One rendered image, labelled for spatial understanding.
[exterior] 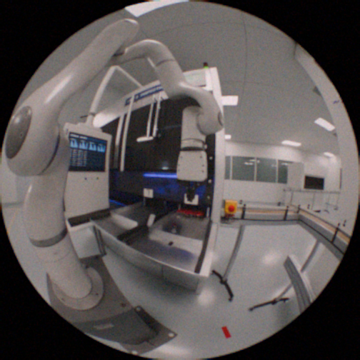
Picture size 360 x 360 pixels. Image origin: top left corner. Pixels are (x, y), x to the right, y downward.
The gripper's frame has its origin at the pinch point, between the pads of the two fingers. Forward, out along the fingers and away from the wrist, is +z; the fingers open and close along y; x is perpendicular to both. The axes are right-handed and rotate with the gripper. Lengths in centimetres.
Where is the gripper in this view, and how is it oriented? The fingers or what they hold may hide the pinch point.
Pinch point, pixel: (190, 195)
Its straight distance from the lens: 36.8
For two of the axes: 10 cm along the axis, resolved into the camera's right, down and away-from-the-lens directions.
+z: -0.5, 10.0, 0.5
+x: -3.7, 0.3, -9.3
